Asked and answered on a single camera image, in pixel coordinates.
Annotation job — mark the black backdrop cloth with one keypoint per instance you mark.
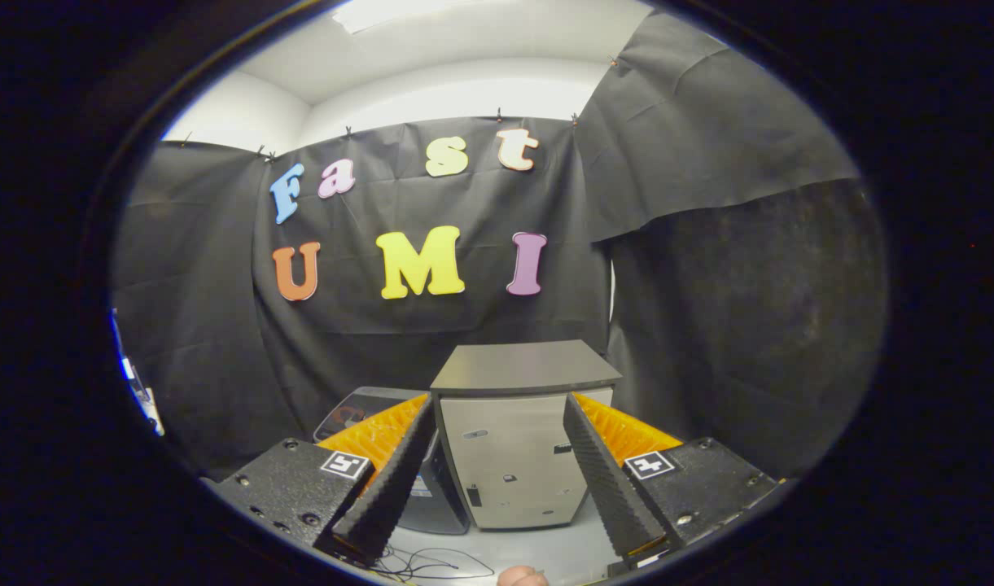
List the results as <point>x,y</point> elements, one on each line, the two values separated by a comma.
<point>220,285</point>

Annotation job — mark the grey washing machine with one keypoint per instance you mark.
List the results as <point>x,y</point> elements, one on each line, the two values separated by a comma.
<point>444,505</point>

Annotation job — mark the blue and white equipment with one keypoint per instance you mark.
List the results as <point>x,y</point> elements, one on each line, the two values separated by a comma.
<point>138,382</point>

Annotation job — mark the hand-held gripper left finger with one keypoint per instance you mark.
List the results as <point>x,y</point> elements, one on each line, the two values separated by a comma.
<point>387,496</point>

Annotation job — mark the ceiling light panel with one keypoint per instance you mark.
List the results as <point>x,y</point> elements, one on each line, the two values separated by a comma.
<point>415,12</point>

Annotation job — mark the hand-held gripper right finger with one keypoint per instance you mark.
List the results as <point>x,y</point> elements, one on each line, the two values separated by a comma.
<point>606,488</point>

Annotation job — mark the silver cabinet with dark top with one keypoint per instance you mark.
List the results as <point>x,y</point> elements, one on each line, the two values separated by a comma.
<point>513,456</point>

